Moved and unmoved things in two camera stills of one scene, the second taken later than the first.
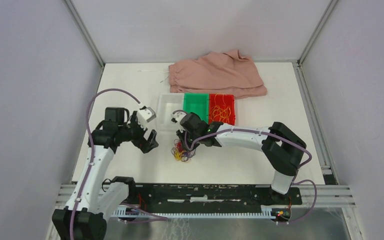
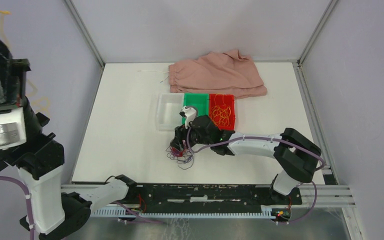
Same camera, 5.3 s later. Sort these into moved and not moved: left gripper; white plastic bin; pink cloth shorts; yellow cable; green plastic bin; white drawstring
Moved: yellow cable; left gripper
Not moved: pink cloth shorts; white drawstring; white plastic bin; green plastic bin
